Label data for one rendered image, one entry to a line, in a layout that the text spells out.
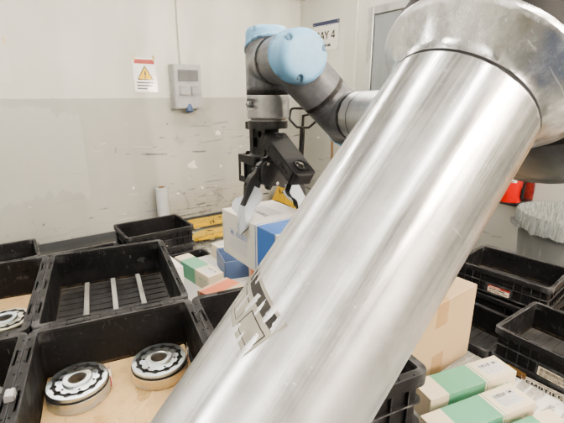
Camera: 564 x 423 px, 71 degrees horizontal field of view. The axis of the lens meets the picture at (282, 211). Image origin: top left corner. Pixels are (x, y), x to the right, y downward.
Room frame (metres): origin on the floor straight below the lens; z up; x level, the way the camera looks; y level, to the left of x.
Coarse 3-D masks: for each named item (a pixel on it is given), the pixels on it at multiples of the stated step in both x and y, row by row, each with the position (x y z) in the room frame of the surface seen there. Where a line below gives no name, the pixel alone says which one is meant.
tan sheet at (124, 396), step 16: (112, 368) 0.67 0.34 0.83; (128, 368) 0.67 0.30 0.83; (112, 384) 0.62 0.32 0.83; (128, 384) 0.62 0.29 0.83; (112, 400) 0.58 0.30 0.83; (128, 400) 0.58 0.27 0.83; (144, 400) 0.58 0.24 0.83; (160, 400) 0.58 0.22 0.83; (48, 416) 0.54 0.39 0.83; (64, 416) 0.54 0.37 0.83; (80, 416) 0.54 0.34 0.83; (96, 416) 0.54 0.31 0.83; (112, 416) 0.54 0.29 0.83; (128, 416) 0.54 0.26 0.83; (144, 416) 0.54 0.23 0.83
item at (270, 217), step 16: (224, 208) 0.76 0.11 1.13; (256, 208) 0.76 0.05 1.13; (272, 208) 0.76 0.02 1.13; (288, 208) 0.76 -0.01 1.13; (224, 224) 0.75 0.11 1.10; (256, 224) 0.66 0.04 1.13; (272, 224) 0.66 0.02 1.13; (224, 240) 0.75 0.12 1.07; (240, 240) 0.70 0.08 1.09; (256, 240) 0.65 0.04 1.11; (272, 240) 0.61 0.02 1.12; (240, 256) 0.70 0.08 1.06; (256, 256) 0.65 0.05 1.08
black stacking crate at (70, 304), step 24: (72, 264) 1.02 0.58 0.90; (96, 264) 1.04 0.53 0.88; (120, 264) 1.07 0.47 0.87; (144, 264) 1.10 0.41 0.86; (72, 288) 1.01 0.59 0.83; (96, 288) 1.01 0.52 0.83; (120, 288) 1.01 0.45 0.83; (144, 288) 1.01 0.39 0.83; (168, 288) 0.98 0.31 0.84; (48, 312) 0.77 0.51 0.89; (72, 312) 0.88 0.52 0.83; (96, 312) 0.88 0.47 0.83
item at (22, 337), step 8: (8, 336) 0.63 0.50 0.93; (16, 336) 0.63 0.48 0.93; (24, 336) 0.63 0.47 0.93; (16, 344) 0.60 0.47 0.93; (24, 344) 0.60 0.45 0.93; (16, 352) 0.58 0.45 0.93; (16, 360) 0.56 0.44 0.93; (8, 368) 0.54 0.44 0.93; (16, 368) 0.54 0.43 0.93; (8, 376) 0.52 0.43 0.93; (16, 376) 0.52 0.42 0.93; (8, 384) 0.50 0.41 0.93; (0, 400) 0.47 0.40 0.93; (0, 408) 0.46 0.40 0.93; (0, 416) 0.44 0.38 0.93
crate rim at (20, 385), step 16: (160, 304) 0.74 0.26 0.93; (176, 304) 0.75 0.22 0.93; (192, 304) 0.74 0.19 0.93; (80, 320) 0.68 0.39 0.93; (96, 320) 0.68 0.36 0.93; (192, 320) 0.68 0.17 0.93; (32, 336) 0.63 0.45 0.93; (32, 352) 0.58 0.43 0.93; (16, 384) 0.50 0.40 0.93; (16, 400) 0.47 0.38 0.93; (16, 416) 0.44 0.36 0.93
